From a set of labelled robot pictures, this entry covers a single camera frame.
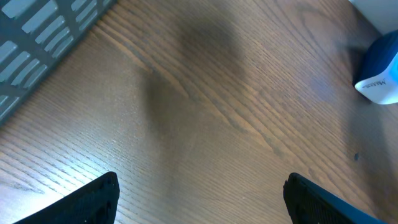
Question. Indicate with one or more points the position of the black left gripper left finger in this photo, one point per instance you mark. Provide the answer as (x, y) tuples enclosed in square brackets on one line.
[(94, 203)]

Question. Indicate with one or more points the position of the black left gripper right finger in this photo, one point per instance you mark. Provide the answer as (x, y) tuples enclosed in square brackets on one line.
[(307, 202)]

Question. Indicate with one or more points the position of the white barcode scanner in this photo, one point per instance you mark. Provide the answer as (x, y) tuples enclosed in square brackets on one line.
[(377, 75)]

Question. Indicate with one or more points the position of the grey plastic mesh basket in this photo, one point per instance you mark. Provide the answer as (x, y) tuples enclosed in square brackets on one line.
[(35, 37)]

